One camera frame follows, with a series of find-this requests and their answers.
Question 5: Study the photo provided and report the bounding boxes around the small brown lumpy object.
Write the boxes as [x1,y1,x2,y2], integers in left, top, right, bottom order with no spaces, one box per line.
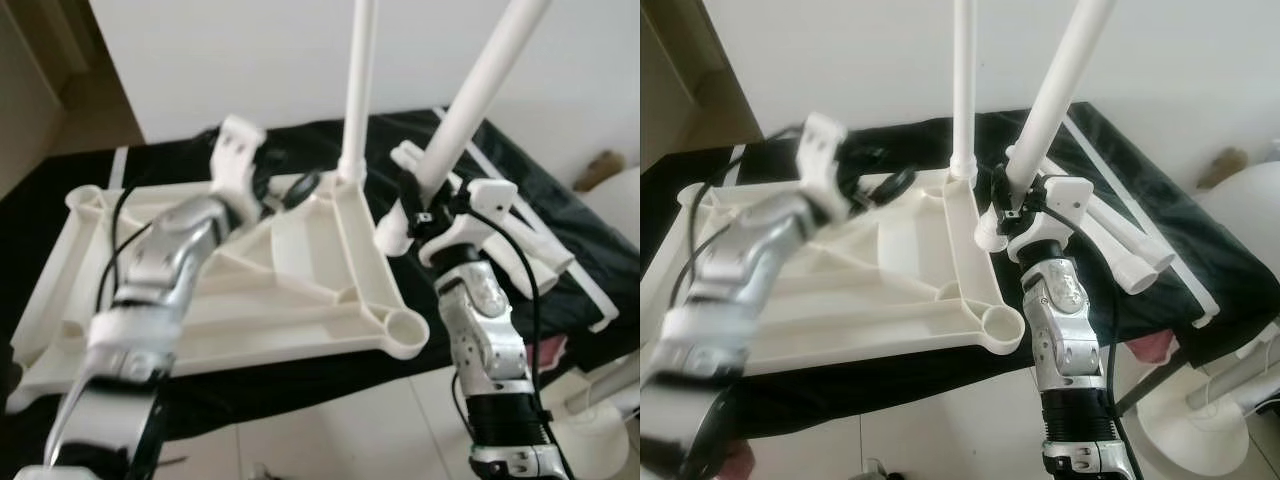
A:
[1197,147,1249,188]
[572,150,626,191]

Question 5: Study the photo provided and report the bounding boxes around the red patterned cloth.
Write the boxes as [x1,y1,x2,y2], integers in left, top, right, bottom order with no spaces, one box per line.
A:
[522,335,573,379]
[1138,330,1178,367]

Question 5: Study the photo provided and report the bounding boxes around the white standing fan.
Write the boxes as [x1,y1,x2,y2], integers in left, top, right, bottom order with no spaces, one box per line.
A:
[553,163,640,446]
[1148,160,1280,479]

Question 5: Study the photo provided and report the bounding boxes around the black metal table leg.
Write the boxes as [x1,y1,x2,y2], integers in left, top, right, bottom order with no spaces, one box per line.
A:
[1113,345,1173,419]

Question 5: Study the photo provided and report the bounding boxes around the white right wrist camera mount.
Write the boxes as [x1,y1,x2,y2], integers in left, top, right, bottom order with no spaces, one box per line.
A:
[1005,178,1096,263]
[418,178,521,269]

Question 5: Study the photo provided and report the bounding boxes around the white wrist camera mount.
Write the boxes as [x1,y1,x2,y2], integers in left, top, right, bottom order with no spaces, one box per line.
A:
[795,112,851,211]
[210,113,269,216]
[1005,178,1096,263]
[418,178,521,269]

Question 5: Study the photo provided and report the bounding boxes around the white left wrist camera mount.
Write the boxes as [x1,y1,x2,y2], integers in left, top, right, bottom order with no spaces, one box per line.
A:
[210,113,269,216]
[795,112,851,211]

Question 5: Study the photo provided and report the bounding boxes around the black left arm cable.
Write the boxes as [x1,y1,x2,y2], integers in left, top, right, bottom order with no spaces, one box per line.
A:
[685,122,806,301]
[100,125,226,316]

